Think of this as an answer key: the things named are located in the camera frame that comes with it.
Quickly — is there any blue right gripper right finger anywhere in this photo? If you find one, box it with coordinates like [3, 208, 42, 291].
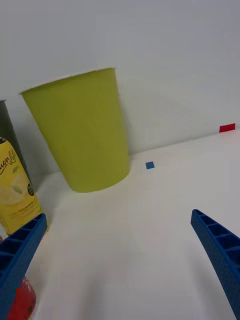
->
[190, 208, 240, 320]

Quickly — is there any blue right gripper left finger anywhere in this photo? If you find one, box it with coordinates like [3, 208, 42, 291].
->
[0, 212, 48, 320]

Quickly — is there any red drink can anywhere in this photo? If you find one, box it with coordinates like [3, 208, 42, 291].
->
[0, 234, 38, 320]

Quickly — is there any yellow plastic bottle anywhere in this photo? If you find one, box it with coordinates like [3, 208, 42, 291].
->
[0, 136, 50, 237]

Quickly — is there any yellow-green plastic waste bin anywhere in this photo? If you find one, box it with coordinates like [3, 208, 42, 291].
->
[19, 66, 131, 194]

